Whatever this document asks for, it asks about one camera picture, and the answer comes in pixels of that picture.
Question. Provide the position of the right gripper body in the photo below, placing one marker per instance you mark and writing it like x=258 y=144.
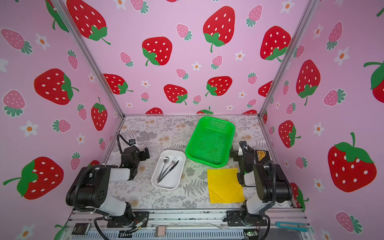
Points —
x=241 y=154

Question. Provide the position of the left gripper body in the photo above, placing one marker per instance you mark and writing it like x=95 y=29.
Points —
x=139 y=153

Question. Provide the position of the green plastic basket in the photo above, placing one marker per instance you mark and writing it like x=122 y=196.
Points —
x=211 y=142

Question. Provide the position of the yellow paper napkin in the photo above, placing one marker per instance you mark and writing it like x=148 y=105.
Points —
x=224 y=187

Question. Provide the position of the white rectangular tray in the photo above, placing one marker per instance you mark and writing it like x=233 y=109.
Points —
x=172 y=180

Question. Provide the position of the black handled fork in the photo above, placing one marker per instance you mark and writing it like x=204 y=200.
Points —
x=173 y=161

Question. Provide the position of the black handled knife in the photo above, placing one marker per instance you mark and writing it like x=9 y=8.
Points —
x=168 y=171

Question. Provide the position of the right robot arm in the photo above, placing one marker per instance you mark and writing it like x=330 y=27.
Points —
x=259 y=171

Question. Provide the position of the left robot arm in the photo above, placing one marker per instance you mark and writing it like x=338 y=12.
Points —
x=89 y=192

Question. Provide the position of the black box yellow label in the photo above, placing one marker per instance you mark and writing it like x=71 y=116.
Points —
x=262 y=156

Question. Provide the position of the small pink block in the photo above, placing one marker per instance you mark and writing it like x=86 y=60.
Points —
x=160 y=231

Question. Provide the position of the small black card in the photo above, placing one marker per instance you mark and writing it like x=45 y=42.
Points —
x=81 y=229

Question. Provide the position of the teal utility knife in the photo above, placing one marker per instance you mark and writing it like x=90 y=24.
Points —
x=292 y=226

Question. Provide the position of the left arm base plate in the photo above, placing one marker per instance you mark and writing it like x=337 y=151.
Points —
x=129 y=221

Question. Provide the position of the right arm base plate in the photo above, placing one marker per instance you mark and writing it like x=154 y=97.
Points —
x=241 y=219

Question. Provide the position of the aluminium rail frame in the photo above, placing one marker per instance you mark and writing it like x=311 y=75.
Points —
x=193 y=224

